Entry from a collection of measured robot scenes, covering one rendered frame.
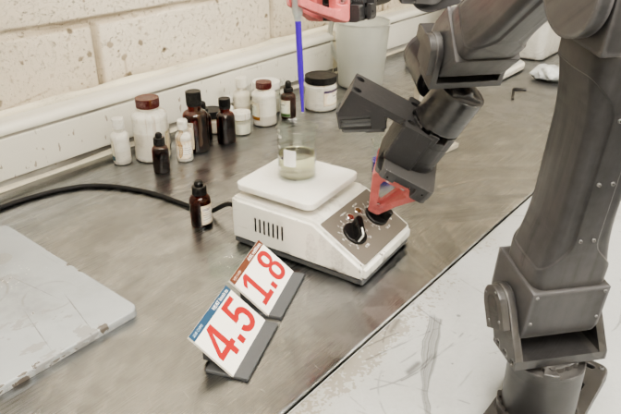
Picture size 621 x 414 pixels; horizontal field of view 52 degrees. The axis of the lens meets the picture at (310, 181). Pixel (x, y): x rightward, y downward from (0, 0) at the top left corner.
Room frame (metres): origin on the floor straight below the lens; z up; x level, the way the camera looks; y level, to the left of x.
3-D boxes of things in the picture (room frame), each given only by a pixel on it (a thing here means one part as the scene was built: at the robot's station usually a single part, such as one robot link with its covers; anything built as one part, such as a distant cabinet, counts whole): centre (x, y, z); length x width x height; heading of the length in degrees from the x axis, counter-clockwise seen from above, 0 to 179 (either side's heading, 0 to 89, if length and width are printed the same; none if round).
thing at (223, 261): (0.67, 0.10, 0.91); 0.06 x 0.06 x 0.02
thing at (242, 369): (0.53, 0.08, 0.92); 0.09 x 0.06 x 0.04; 163
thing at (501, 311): (0.44, -0.20, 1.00); 0.09 x 0.06 x 0.06; 100
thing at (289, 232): (0.74, -0.01, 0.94); 0.22 x 0.13 x 0.08; 57
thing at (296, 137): (0.76, 0.02, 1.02); 0.06 x 0.05 x 0.08; 7
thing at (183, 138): (1.01, 0.22, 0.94); 0.03 x 0.03 x 0.07
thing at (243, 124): (1.14, 0.13, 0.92); 0.04 x 0.04 x 0.04
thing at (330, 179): (0.75, 0.02, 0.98); 0.12 x 0.12 x 0.01; 57
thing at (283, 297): (0.62, 0.05, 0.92); 0.09 x 0.06 x 0.04; 163
